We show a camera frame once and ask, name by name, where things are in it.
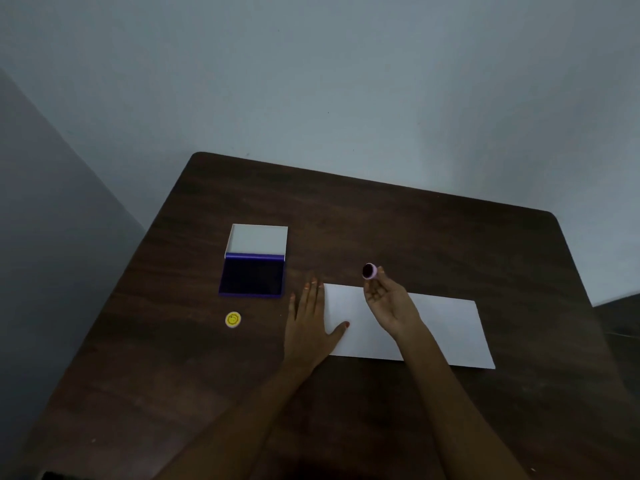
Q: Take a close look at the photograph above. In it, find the person's right forearm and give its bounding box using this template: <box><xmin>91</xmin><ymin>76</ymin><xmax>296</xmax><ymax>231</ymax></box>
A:
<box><xmin>396</xmin><ymin>326</ymin><xmax>532</xmax><ymax>480</ymax></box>

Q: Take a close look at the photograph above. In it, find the open purple ink pad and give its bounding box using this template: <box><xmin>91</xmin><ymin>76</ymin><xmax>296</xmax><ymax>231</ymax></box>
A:
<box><xmin>218</xmin><ymin>224</ymin><xmax>289</xmax><ymax>298</ymax></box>

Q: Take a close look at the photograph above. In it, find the person's left hand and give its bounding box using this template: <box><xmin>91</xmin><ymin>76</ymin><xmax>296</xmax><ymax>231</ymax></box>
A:
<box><xmin>283</xmin><ymin>278</ymin><xmax>350</xmax><ymax>371</ymax></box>

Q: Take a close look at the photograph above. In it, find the white paper sheet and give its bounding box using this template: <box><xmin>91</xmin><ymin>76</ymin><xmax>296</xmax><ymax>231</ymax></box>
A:
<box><xmin>323</xmin><ymin>283</ymin><xmax>496</xmax><ymax>370</ymax></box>

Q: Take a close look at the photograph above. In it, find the person's right hand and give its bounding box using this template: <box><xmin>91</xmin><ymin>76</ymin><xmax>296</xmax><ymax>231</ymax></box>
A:
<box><xmin>363</xmin><ymin>267</ymin><xmax>427</xmax><ymax>342</ymax></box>

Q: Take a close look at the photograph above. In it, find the person's left forearm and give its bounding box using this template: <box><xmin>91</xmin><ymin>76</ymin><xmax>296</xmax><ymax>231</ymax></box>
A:
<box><xmin>154</xmin><ymin>359</ymin><xmax>321</xmax><ymax>480</ymax></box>

